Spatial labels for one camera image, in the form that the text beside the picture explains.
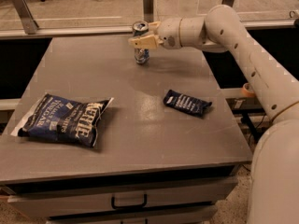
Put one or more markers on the middle metal railing bracket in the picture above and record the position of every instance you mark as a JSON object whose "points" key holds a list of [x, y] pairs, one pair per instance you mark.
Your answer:
{"points": [[148, 10]]}

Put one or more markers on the left metal railing bracket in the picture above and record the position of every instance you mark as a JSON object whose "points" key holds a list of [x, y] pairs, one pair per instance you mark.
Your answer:
{"points": [[28, 22]]}

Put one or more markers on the black upper drawer handle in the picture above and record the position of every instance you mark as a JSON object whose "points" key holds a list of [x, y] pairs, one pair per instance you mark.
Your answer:
{"points": [[129, 202]]}

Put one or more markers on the blue silver redbull can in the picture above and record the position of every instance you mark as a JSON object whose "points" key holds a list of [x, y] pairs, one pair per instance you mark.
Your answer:
{"points": [[141, 55]]}

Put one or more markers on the upper grey drawer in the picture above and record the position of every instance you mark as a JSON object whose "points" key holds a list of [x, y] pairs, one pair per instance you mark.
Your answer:
{"points": [[86, 201]]}

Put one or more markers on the roll of tan tape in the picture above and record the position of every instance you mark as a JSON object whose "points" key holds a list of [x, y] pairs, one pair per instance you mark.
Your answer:
{"points": [[247, 91]]}

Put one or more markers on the lower grey drawer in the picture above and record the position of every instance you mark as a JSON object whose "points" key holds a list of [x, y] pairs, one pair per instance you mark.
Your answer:
{"points": [[175, 215]]}

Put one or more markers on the grey drawer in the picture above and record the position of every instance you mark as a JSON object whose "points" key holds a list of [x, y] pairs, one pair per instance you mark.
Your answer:
{"points": [[175, 215], [86, 201]]}

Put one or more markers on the large blue chip bag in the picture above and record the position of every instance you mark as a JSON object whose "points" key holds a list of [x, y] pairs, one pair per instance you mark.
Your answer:
{"points": [[61, 120]]}

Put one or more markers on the black metal table leg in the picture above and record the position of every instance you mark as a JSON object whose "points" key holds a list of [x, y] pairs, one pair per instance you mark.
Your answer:
{"points": [[253, 130]]}

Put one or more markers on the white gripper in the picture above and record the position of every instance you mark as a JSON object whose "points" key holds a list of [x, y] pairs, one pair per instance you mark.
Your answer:
{"points": [[169, 32]]}

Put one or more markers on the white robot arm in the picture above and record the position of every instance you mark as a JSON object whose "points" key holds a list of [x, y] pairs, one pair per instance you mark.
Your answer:
{"points": [[274, 176]]}

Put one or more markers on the small dark blue snack packet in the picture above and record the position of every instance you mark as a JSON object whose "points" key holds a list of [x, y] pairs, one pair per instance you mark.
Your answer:
{"points": [[186, 103]]}

